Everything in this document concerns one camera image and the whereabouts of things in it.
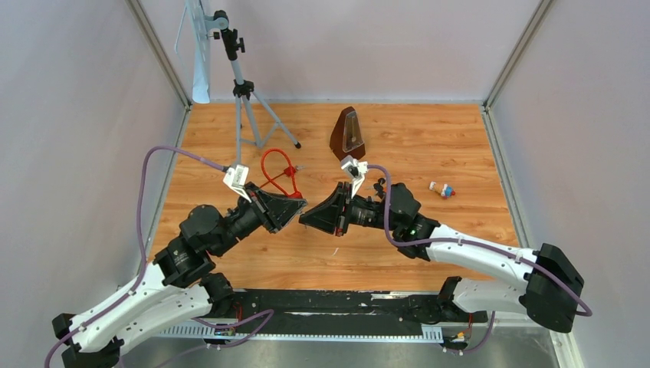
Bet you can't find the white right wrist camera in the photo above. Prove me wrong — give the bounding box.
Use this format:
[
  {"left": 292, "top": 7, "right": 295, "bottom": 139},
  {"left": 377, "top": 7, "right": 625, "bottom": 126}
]
[{"left": 340, "top": 155, "right": 369, "bottom": 198}]

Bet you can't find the grey camera tripod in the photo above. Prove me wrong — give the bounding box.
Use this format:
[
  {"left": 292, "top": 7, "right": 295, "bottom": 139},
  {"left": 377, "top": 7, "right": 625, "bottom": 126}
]
[{"left": 209, "top": 10, "right": 302, "bottom": 163}]

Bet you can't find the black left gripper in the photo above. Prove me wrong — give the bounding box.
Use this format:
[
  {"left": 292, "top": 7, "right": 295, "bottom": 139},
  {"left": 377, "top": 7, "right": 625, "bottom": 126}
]
[{"left": 210, "top": 179, "right": 306, "bottom": 256}]

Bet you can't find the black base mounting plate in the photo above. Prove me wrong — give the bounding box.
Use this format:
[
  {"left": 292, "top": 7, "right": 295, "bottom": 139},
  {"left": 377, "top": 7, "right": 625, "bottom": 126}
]
[{"left": 204, "top": 289, "right": 488, "bottom": 337}]

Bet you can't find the white board on tripod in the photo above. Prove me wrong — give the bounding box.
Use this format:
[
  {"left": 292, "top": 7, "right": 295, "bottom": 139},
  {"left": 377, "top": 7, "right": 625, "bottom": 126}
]
[{"left": 173, "top": 1, "right": 211, "bottom": 104}]

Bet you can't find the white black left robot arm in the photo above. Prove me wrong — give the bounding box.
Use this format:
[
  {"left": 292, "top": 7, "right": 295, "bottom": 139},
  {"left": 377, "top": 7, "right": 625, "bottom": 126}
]
[{"left": 52, "top": 182, "right": 307, "bottom": 367}]

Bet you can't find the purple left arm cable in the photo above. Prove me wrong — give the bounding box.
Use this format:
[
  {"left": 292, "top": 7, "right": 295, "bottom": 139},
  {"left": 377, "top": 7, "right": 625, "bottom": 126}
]
[{"left": 43, "top": 146, "right": 226, "bottom": 368}]

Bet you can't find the orange black padlock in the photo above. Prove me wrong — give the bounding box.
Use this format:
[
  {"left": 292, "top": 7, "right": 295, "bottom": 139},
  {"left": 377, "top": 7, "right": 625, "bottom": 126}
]
[{"left": 373, "top": 178, "right": 386, "bottom": 199}]

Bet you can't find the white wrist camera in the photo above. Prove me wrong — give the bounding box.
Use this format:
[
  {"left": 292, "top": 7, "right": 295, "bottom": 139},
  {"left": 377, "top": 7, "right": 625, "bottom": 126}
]
[
  {"left": 223, "top": 164, "right": 251, "bottom": 202},
  {"left": 340, "top": 155, "right": 369, "bottom": 198}
]

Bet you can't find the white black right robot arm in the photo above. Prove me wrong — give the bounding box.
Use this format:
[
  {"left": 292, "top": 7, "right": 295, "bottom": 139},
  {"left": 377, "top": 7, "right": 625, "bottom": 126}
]
[{"left": 299, "top": 182, "right": 591, "bottom": 333}]

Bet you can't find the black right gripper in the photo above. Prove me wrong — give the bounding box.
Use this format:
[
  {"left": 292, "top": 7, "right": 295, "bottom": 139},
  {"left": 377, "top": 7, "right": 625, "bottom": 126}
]
[{"left": 299, "top": 182, "right": 399, "bottom": 238}]

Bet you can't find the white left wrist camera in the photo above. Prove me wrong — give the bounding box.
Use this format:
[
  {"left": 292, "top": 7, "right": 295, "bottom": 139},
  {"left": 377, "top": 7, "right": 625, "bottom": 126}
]
[{"left": 223, "top": 164, "right": 251, "bottom": 202}]

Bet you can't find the brown wooden metronome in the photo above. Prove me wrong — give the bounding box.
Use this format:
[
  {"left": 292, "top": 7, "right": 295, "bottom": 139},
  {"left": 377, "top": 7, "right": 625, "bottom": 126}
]
[{"left": 329, "top": 107, "right": 366, "bottom": 161}]

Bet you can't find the red cable lock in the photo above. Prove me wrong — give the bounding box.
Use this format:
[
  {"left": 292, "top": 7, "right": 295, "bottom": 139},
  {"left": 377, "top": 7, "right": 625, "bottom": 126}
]
[
  {"left": 259, "top": 166, "right": 297, "bottom": 191},
  {"left": 260, "top": 148, "right": 304, "bottom": 199}
]

